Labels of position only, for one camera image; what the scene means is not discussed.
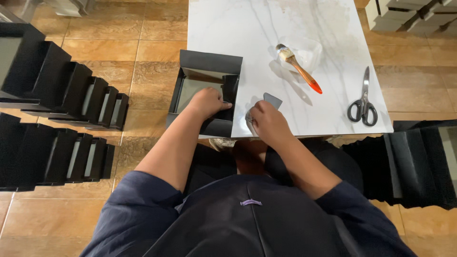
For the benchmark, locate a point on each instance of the person's right hand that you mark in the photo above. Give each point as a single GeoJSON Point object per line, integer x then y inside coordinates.
{"type": "Point", "coordinates": [268, 121]}

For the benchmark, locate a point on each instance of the person's left hand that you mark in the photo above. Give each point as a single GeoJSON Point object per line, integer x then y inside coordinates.
{"type": "Point", "coordinates": [206, 102]}

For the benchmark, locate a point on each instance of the person's right fingers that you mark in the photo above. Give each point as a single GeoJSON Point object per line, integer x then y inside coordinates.
{"type": "Point", "coordinates": [255, 113]}

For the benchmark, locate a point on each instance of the person's left fingers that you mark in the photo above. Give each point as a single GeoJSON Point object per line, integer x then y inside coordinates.
{"type": "Point", "coordinates": [224, 104]}

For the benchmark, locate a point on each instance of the grey plastic scraper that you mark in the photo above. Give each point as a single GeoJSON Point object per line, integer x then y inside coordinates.
{"type": "Point", "coordinates": [273, 100]}

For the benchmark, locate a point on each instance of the black cardboard box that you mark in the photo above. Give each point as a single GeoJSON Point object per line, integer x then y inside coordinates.
{"type": "Point", "coordinates": [205, 91]}

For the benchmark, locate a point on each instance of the white marble table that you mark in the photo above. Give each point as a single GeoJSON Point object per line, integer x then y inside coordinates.
{"type": "Point", "coordinates": [285, 64]}

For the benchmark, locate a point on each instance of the clear plastic glue container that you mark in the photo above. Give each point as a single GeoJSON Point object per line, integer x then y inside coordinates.
{"type": "Point", "coordinates": [304, 52]}

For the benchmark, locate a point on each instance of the person's dark blue clothing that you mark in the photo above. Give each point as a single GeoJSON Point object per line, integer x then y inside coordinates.
{"type": "Point", "coordinates": [246, 217]}

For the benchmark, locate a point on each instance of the stack of black paper sheets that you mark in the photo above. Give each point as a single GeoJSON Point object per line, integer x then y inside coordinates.
{"type": "Point", "coordinates": [410, 164]}

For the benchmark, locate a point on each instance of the row of finished black boxes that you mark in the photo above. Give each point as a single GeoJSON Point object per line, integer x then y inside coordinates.
{"type": "Point", "coordinates": [53, 82]}

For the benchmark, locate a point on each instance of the shorter row of black boxes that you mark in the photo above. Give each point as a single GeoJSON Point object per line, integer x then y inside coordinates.
{"type": "Point", "coordinates": [50, 155]}

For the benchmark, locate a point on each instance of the stack of white boxes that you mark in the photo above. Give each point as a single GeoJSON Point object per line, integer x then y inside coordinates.
{"type": "Point", "coordinates": [410, 14]}

